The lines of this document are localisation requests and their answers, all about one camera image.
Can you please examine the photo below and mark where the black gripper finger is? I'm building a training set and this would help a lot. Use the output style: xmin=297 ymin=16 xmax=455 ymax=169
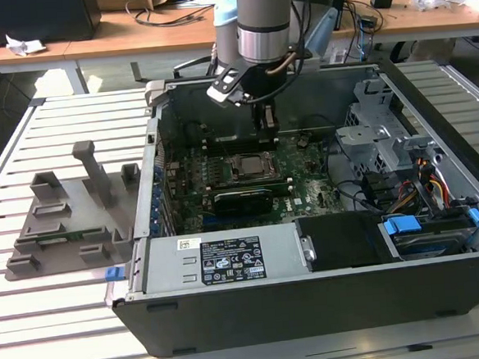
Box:
xmin=262 ymin=102 xmax=282 ymax=143
xmin=250 ymin=103 xmax=267 ymax=141

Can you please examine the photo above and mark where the CPU socket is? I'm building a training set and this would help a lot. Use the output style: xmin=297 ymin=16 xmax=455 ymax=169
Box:
xmin=228 ymin=150 xmax=276 ymax=185

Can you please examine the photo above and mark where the black RAM slot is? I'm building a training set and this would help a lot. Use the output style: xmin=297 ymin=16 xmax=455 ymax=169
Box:
xmin=208 ymin=175 xmax=293 ymax=193
xmin=213 ymin=132 xmax=277 ymax=146
xmin=264 ymin=181 xmax=294 ymax=198
xmin=207 ymin=140 xmax=274 ymax=157

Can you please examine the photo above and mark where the green motherboard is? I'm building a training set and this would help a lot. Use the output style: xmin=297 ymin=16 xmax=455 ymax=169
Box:
xmin=160 ymin=126 xmax=350 ymax=237

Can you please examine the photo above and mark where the black graphics card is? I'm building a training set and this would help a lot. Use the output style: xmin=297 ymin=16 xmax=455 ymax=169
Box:
xmin=211 ymin=184 xmax=276 ymax=220

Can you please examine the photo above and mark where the grey metal drive cage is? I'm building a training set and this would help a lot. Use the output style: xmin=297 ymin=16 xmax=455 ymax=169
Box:
xmin=331 ymin=73 xmax=445 ymax=182

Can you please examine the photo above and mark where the black speaker box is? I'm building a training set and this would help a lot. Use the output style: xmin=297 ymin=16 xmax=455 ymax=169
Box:
xmin=331 ymin=0 xmax=352 ymax=33

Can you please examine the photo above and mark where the long wooden desk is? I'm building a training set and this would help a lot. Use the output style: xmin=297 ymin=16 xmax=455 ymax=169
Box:
xmin=0 ymin=0 xmax=479 ymax=76

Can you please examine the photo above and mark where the black plastic shroud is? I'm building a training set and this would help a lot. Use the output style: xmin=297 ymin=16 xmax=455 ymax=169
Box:
xmin=294 ymin=208 xmax=399 ymax=274

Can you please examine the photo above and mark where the grey power supply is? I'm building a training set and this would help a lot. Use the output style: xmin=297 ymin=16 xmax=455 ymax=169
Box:
xmin=121 ymin=221 xmax=313 ymax=298

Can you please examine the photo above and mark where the hard disk in blue carrier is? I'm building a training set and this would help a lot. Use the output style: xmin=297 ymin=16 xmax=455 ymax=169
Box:
xmin=379 ymin=207 xmax=479 ymax=263

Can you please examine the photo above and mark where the grey parts rack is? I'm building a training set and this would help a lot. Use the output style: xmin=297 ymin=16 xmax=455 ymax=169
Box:
xmin=0 ymin=136 xmax=148 ymax=283

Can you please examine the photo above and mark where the open black PC case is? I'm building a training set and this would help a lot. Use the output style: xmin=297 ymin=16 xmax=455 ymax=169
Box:
xmin=88 ymin=53 xmax=479 ymax=359

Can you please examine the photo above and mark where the small blue plastic clip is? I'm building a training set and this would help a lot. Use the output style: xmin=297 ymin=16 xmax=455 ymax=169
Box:
xmin=104 ymin=266 xmax=126 ymax=284

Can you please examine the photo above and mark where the green RAM stick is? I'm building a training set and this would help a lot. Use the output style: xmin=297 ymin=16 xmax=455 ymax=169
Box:
xmin=35 ymin=226 xmax=105 ymax=246

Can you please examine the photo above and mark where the large black box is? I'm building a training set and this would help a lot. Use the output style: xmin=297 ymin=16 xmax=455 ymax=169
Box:
xmin=0 ymin=0 xmax=104 ymax=48

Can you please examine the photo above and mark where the crumpled white paper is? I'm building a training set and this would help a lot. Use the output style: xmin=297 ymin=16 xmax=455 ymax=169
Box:
xmin=5 ymin=31 xmax=47 ymax=57

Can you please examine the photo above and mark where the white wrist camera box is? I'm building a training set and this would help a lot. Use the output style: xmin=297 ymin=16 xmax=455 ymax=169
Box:
xmin=204 ymin=63 xmax=247 ymax=108

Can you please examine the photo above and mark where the grey case latch handle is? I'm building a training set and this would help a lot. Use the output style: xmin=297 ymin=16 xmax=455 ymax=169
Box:
xmin=142 ymin=80 xmax=171 ymax=110

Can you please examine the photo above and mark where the orange wire bundle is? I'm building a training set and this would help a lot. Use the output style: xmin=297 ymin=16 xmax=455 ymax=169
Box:
xmin=391 ymin=181 xmax=422 ymax=215

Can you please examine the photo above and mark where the yellow and red wire bundle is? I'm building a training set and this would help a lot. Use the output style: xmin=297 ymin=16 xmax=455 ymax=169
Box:
xmin=425 ymin=160 xmax=452 ymax=212

